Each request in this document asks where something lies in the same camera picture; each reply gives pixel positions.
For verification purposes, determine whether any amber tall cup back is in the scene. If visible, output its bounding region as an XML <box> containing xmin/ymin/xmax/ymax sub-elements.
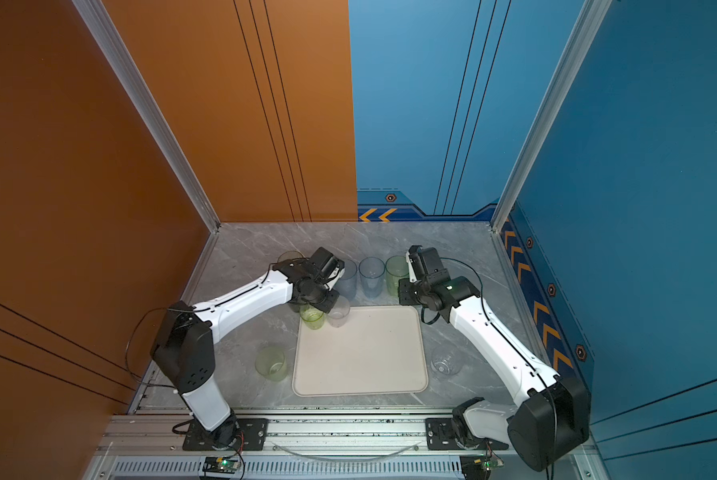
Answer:
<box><xmin>276</xmin><ymin>250</ymin><xmax>304</xmax><ymax>263</ymax></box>

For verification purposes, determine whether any blue tall cup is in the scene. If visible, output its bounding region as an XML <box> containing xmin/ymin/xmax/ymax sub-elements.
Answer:
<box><xmin>358</xmin><ymin>257</ymin><xmax>386</xmax><ymax>298</ymax></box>
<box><xmin>334</xmin><ymin>259</ymin><xmax>358</xmax><ymax>302</ymax></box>

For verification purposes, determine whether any green circuit board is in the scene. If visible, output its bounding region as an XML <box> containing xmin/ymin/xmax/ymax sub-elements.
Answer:
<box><xmin>202</xmin><ymin>456</ymin><xmax>244</xmax><ymax>479</ymax></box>
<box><xmin>460</xmin><ymin>456</ymin><xmax>505</xmax><ymax>480</ymax></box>

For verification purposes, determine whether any blue tall cup left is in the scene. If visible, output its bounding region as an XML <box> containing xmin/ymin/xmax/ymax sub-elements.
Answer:
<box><xmin>334</xmin><ymin>259</ymin><xmax>358</xmax><ymax>302</ymax></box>

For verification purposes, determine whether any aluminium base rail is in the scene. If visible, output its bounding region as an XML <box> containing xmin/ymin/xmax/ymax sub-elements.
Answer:
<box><xmin>81</xmin><ymin>407</ymin><xmax>612</xmax><ymax>480</ymax></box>

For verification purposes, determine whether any left aluminium corner post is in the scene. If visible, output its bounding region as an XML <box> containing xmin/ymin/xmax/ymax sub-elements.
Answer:
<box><xmin>72</xmin><ymin>0</ymin><xmax>222</xmax><ymax>234</ymax></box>

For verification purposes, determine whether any blue tall cup right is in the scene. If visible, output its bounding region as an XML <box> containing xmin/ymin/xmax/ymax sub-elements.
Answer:
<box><xmin>358</xmin><ymin>257</ymin><xmax>386</xmax><ymax>298</ymax></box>

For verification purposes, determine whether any clear tube on rail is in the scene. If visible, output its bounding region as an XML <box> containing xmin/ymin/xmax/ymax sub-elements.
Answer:
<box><xmin>264</xmin><ymin>438</ymin><xmax>425</xmax><ymax>463</ymax></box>

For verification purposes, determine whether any white rectangular tray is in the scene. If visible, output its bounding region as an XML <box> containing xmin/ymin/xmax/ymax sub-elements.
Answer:
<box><xmin>292</xmin><ymin>305</ymin><xmax>429</xmax><ymax>398</ymax></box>

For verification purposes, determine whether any right aluminium corner post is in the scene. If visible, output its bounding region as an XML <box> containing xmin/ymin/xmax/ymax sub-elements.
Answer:
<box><xmin>491</xmin><ymin>0</ymin><xmax>613</xmax><ymax>233</ymax></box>

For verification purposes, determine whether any small green cup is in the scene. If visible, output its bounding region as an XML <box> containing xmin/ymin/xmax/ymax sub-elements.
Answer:
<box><xmin>254</xmin><ymin>345</ymin><xmax>288</xmax><ymax>382</ymax></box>
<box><xmin>300</xmin><ymin>305</ymin><xmax>326</xmax><ymax>330</ymax></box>

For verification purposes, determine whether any aluminium corner post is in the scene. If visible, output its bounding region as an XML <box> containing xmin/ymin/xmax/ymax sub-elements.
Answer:
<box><xmin>491</xmin><ymin>0</ymin><xmax>613</xmax><ymax>233</ymax></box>
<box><xmin>72</xmin><ymin>0</ymin><xmax>222</xmax><ymax>234</ymax></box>

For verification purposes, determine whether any clear dimpled small cup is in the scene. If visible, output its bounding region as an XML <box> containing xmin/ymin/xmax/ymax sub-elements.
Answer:
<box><xmin>326</xmin><ymin>296</ymin><xmax>350</xmax><ymax>328</ymax></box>

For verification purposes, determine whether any left green circuit board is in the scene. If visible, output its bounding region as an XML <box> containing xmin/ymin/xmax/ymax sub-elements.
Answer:
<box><xmin>202</xmin><ymin>456</ymin><xmax>244</xmax><ymax>479</ymax></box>

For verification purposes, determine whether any green tall cup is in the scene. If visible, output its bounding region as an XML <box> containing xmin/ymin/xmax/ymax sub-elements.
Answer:
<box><xmin>385</xmin><ymin>255</ymin><xmax>410</xmax><ymax>297</ymax></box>

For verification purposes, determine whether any right green circuit board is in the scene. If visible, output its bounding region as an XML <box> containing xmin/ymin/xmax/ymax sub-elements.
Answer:
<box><xmin>460</xmin><ymin>456</ymin><xmax>505</xmax><ymax>480</ymax></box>

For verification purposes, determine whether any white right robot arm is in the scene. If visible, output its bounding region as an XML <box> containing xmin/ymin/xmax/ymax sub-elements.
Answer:
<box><xmin>399</xmin><ymin>245</ymin><xmax>592</xmax><ymax>474</ymax></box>

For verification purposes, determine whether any clear faceted small cup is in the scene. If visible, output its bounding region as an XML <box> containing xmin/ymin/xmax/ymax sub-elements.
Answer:
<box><xmin>430</xmin><ymin>344</ymin><xmax>464</xmax><ymax>376</ymax></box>

